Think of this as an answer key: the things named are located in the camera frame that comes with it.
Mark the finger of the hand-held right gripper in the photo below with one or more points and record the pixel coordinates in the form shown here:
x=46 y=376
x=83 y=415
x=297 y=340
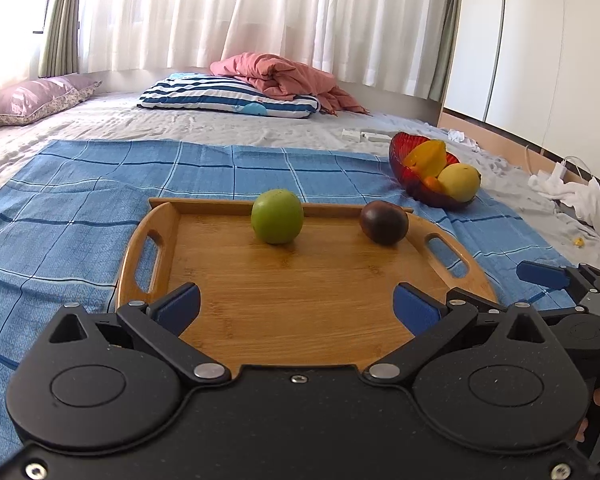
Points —
x=540 y=276
x=560 y=316

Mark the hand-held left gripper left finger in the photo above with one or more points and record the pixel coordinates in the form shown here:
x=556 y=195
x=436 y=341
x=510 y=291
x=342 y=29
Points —
x=180 y=307

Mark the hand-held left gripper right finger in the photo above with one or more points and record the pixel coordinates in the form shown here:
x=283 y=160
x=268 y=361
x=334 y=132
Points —
x=415 y=310

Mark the white clothing pile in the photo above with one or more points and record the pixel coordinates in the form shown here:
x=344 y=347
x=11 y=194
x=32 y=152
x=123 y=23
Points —
x=580 y=197

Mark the dark purple passion fruit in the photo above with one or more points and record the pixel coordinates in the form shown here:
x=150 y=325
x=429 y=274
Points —
x=384 y=222

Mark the red glass bowl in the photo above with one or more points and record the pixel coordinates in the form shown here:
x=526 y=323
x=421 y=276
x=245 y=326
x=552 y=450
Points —
x=430 y=199

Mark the yellow mango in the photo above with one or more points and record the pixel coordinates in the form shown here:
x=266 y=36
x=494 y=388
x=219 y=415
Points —
x=459 y=182

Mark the small orange tangerine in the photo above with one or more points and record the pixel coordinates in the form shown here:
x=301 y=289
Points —
x=431 y=183

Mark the green apple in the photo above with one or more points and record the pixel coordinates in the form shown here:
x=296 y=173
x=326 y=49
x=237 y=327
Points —
x=277 y=217

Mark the blue checked cloth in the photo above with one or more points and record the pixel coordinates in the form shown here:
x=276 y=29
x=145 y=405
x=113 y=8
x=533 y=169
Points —
x=80 y=210

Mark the yellow starfruit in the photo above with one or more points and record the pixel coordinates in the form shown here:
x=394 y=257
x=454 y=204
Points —
x=430 y=157

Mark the small white cloth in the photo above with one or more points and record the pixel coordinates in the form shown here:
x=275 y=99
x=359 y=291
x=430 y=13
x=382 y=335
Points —
x=462 y=137

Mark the small white box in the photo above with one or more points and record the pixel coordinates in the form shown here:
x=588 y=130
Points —
x=376 y=136
x=352 y=135

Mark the grey bed sheet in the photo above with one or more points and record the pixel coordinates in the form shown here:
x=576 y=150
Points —
x=130 y=122

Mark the blue white striped pillow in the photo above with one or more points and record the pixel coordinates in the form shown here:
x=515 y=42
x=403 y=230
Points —
x=215 y=95

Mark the white wardrobe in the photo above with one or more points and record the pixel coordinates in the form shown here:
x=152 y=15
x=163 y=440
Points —
x=555 y=35

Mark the pink blanket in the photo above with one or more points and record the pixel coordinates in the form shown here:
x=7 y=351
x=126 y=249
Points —
x=280 y=75

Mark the purple floral pillow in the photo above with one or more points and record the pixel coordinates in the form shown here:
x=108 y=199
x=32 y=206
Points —
x=30 y=100

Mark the green curtain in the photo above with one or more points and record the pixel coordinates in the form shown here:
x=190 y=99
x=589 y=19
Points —
x=60 y=20
x=447 y=35

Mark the white sheer curtain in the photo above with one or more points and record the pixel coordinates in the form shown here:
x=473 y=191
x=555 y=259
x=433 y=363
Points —
x=10 y=20
x=280 y=10

